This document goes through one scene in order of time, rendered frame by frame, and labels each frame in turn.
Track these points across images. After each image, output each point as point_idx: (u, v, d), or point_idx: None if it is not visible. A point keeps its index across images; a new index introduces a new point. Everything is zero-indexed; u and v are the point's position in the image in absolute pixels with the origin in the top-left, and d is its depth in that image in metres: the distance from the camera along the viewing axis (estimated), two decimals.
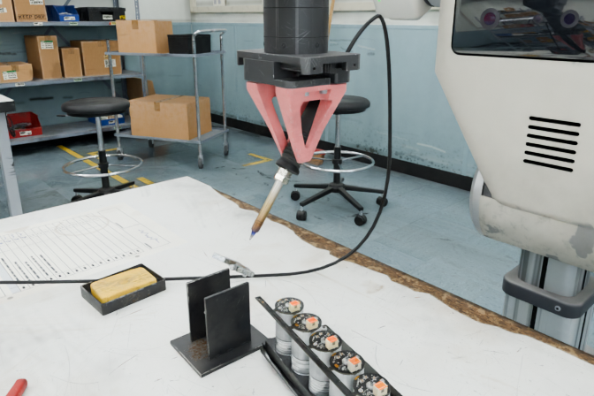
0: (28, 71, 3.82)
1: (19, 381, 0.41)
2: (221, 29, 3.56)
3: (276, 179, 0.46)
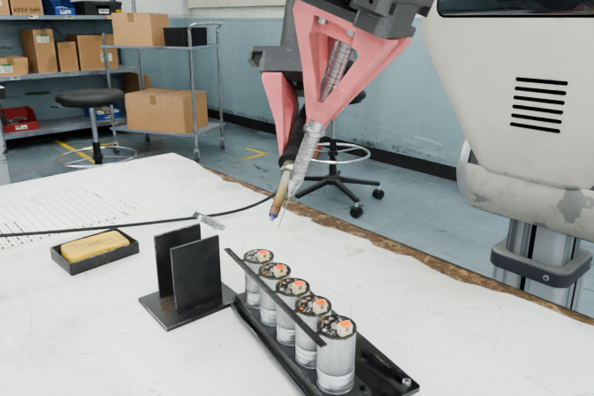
0: (24, 64, 3.81)
1: None
2: (217, 22, 3.54)
3: (285, 171, 0.44)
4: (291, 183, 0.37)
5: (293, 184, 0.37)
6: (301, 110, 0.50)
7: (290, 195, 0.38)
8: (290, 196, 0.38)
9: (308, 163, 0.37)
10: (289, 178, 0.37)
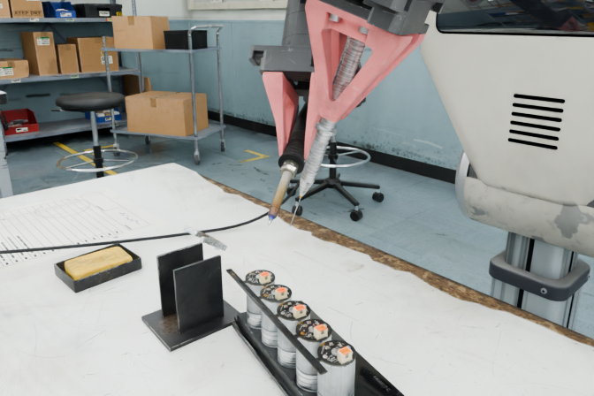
0: (25, 67, 3.81)
1: None
2: (217, 25, 3.55)
3: (285, 171, 0.44)
4: (302, 182, 0.37)
5: (305, 183, 0.37)
6: (302, 110, 0.50)
7: (301, 194, 0.38)
8: (301, 195, 0.38)
9: (319, 163, 0.36)
10: (300, 178, 0.37)
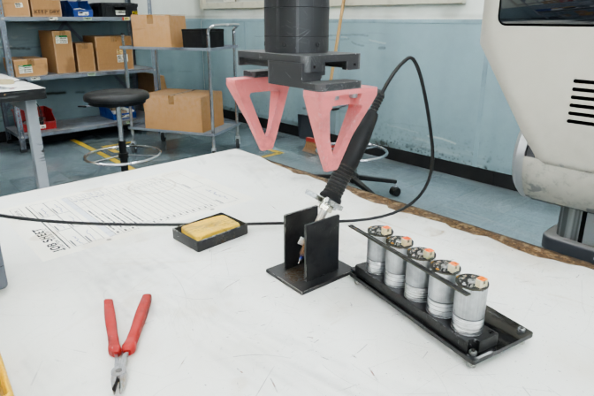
0: (43, 65, 3.88)
1: (146, 295, 0.47)
2: (234, 24, 3.61)
3: (321, 209, 0.52)
4: None
5: None
6: None
7: None
8: None
9: None
10: None
